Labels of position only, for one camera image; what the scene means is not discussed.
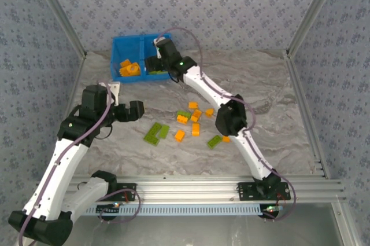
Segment blue two-compartment plastic bin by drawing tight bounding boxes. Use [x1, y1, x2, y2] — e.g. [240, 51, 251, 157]
[111, 33, 174, 84]

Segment controller board with LED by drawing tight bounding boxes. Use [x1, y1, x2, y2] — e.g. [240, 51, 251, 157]
[96, 203, 121, 221]
[261, 204, 284, 219]

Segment aluminium side rail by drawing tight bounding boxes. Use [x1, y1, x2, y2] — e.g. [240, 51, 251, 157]
[43, 52, 88, 182]
[284, 50, 331, 180]

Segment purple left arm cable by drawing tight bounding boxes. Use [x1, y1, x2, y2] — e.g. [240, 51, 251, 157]
[17, 82, 142, 245]

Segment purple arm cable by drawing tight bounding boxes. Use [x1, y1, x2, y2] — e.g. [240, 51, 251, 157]
[17, 82, 142, 245]
[156, 27, 297, 223]

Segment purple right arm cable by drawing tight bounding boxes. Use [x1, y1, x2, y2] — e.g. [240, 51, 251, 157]
[156, 27, 297, 223]

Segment wide aluminium mounting rail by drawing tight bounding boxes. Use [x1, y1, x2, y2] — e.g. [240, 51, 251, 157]
[32, 175, 347, 204]

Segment aluminium frame post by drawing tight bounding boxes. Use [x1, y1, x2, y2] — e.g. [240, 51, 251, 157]
[285, 0, 346, 57]
[28, 0, 88, 59]

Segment slotted white cable duct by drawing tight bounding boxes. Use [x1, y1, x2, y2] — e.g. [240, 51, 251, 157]
[83, 204, 262, 217]

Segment aluminium frame leg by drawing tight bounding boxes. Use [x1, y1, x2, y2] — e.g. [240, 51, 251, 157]
[331, 202, 356, 246]

